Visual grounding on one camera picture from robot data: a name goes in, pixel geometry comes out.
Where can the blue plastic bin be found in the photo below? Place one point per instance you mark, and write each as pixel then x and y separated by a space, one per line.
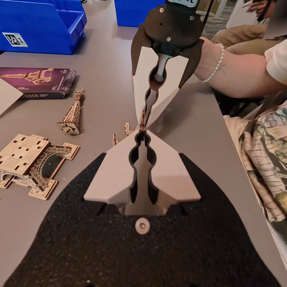
pixel 134 13

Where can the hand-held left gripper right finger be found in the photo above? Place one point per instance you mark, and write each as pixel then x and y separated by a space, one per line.
pixel 174 174

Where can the person's right forearm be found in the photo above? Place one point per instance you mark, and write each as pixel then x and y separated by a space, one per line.
pixel 242 71

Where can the folded instruction leaflet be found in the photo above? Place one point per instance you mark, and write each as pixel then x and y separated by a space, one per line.
pixel 6 96

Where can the small wooden arch piece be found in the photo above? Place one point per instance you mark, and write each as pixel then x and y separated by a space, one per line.
pixel 115 140
pixel 143 121
pixel 128 129

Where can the wooden tower spire model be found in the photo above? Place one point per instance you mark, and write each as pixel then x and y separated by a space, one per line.
pixel 71 114

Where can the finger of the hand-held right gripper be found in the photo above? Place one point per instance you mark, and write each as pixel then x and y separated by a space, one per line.
pixel 172 76
pixel 141 74

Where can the blue bin with tag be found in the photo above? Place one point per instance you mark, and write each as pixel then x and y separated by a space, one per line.
pixel 44 27

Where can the person's white sleeve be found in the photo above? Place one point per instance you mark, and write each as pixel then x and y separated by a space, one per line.
pixel 277 62

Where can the person's right hand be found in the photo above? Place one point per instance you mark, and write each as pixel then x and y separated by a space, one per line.
pixel 208 58

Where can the purple puzzle box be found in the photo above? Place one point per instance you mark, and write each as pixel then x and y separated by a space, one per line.
pixel 33 78

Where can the wooden tower base model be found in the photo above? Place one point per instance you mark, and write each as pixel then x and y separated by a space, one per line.
pixel 20 152

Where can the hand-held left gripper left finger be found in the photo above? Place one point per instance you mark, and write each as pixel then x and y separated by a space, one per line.
pixel 112 174

